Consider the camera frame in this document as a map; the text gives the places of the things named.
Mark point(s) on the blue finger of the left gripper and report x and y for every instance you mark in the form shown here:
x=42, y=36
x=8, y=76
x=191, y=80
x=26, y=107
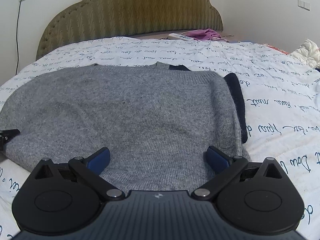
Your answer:
x=7, y=135

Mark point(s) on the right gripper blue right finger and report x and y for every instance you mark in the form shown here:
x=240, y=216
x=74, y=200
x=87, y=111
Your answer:
x=225, y=168

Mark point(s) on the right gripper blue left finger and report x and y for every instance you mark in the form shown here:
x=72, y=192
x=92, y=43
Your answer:
x=88, y=171

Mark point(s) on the grey and navy knit sweater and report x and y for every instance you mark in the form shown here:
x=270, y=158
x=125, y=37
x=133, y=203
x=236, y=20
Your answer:
x=156, y=121

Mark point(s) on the pile of mixed clothes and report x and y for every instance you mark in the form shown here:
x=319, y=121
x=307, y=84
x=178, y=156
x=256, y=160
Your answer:
x=307, y=53

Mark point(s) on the white script-print bed sheet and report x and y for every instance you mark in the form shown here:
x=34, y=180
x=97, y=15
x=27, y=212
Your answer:
x=281, y=96

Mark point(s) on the purple cloth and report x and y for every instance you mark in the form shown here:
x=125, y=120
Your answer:
x=205, y=35

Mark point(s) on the white remote control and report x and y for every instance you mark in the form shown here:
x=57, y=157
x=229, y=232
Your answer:
x=174, y=36

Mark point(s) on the olive padded headboard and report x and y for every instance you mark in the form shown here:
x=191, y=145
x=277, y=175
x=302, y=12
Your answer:
x=95, y=19

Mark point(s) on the white wall switch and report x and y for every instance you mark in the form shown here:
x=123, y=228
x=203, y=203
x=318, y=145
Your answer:
x=303, y=4

